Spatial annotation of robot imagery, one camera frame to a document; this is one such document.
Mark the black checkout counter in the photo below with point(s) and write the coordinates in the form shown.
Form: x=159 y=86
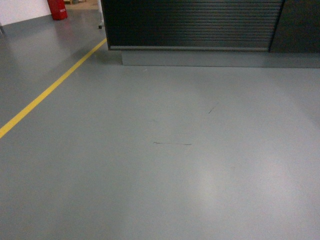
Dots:
x=214 y=33

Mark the wooden pallet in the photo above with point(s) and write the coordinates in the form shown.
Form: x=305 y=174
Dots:
x=81 y=4

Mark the red fire extinguisher box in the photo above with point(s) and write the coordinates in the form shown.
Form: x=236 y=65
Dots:
x=57 y=9

